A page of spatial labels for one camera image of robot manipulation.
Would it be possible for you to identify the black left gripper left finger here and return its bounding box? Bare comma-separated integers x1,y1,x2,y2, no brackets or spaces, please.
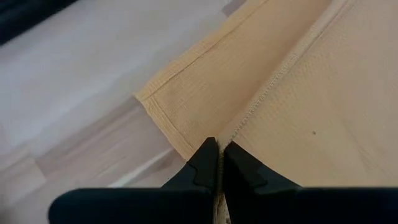
48,137,220,224

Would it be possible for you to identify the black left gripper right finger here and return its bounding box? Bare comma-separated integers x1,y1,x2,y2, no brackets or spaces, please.
223,141,398,224

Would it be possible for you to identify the yellow waffle-weave towel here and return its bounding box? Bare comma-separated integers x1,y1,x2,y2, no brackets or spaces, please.
134,0,398,224

